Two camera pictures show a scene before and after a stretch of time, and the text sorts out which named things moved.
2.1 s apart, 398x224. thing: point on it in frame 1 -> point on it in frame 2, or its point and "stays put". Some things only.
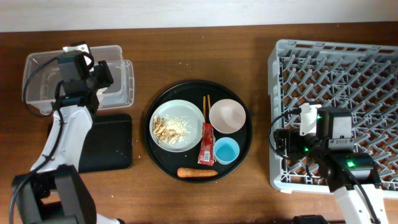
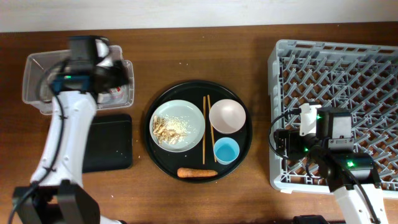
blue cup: (226, 150) stays put
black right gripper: (293, 135) stays put
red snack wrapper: (206, 155) -> (114, 91)
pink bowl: (227, 116) stays put
